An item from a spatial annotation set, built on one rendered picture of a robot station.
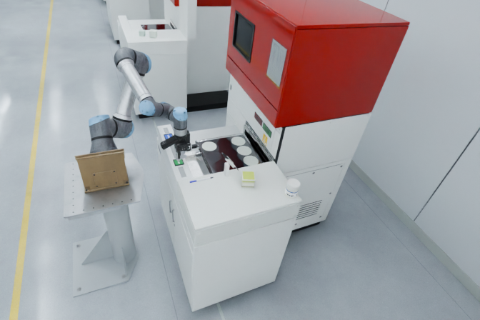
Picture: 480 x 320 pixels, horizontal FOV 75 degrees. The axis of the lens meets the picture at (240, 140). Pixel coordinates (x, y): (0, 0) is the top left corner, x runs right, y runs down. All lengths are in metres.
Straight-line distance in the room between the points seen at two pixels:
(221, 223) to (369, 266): 1.63
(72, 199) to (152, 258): 0.91
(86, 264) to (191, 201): 1.23
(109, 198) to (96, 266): 0.83
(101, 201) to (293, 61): 1.31
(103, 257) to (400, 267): 2.37
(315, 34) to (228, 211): 0.99
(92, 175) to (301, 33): 1.35
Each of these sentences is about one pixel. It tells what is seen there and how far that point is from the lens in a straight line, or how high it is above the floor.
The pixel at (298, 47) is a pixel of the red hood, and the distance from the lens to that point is 1.62.
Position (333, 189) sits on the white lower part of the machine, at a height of 0.50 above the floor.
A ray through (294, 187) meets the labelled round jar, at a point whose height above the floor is 1.06.
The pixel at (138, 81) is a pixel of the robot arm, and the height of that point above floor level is 1.44.
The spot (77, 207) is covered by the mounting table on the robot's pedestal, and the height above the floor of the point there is 0.82.
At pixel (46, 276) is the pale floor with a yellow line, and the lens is 2.77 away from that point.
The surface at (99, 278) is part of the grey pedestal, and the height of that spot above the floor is 0.01.
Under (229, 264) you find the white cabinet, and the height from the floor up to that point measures 0.53.
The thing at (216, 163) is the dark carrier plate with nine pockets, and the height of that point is 0.90.
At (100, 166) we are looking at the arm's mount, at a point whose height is 1.00.
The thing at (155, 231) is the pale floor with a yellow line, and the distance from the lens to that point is 2.79.
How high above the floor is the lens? 2.25
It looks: 38 degrees down
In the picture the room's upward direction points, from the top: 8 degrees clockwise
